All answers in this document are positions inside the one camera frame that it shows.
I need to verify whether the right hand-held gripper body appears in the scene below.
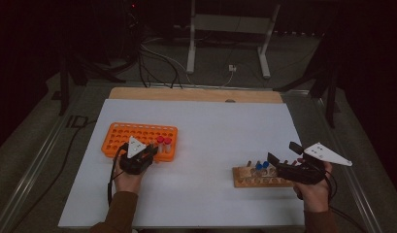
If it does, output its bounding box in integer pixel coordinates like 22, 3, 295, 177
278, 142, 353, 186

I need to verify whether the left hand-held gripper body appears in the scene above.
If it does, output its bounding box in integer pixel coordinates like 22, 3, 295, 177
118, 135, 156, 176

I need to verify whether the orange plastic tube rack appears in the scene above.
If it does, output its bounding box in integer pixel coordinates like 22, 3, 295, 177
101, 121, 179, 163

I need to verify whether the wooden tube rack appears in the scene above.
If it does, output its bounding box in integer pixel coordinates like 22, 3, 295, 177
232, 159, 297, 188

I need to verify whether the person's left hand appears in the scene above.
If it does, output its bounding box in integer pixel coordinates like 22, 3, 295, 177
113, 154, 146, 195

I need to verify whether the person's right hand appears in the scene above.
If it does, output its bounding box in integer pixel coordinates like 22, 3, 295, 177
292, 158, 334, 214

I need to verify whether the white table sheet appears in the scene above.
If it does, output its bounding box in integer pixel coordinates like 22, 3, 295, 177
57, 98, 316, 229

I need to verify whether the black tripod stand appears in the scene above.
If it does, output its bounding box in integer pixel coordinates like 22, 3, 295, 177
56, 48, 126, 116
273, 32, 346, 129

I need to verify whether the dark equipment rack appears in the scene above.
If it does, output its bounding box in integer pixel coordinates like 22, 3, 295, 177
121, 0, 146, 62

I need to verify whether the grey metal stand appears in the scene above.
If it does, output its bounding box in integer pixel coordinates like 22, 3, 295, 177
185, 0, 281, 80

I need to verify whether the right hand-held gripper cable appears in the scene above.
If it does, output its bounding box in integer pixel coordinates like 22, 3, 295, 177
323, 171, 365, 232

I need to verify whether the hand-held gripper cable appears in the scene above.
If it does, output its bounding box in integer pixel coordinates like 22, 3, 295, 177
107, 142, 129, 208
323, 171, 365, 232

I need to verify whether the left hand-held gripper cable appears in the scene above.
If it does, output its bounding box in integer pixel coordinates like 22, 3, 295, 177
107, 142, 129, 208

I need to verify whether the metal floor rail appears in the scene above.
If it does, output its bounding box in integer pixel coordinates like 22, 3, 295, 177
0, 110, 74, 233
315, 96, 381, 233

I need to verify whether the black floor cables bundle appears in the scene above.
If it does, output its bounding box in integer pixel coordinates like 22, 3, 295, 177
137, 43, 184, 90

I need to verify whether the long black floor cable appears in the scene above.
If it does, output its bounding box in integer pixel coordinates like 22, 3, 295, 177
8, 119, 98, 233

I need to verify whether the white plug cable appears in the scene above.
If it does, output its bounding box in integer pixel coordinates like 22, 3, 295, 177
218, 71, 235, 88

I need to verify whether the grey floor cable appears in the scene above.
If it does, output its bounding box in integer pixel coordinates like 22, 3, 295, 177
141, 38, 194, 85

